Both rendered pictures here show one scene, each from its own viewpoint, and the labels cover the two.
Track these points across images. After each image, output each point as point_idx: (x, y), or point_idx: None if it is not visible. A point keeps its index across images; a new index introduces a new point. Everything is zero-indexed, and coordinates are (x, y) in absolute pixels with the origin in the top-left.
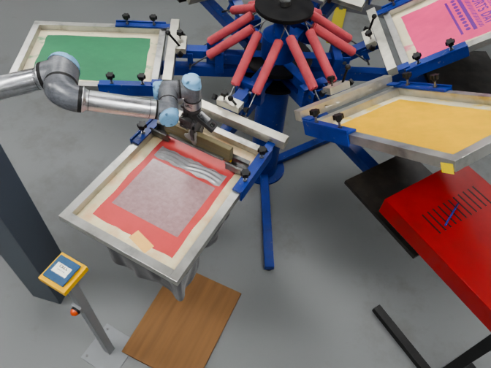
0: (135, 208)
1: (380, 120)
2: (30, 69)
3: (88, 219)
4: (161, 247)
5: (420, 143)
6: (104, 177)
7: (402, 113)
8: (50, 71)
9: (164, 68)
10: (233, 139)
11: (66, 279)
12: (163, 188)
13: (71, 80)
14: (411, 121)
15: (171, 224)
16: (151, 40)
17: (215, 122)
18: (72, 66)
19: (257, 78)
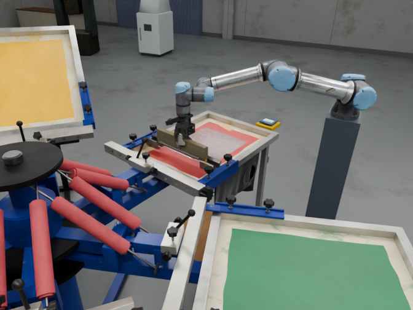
0: (231, 138)
1: (43, 101)
2: (303, 72)
3: (261, 136)
4: (215, 124)
5: (59, 58)
6: (254, 145)
7: (21, 100)
8: (284, 63)
9: (203, 210)
10: (149, 157)
11: (265, 118)
12: (212, 145)
13: (268, 64)
14: (32, 83)
15: (208, 131)
16: (220, 308)
17: (166, 120)
18: (271, 67)
19: (100, 170)
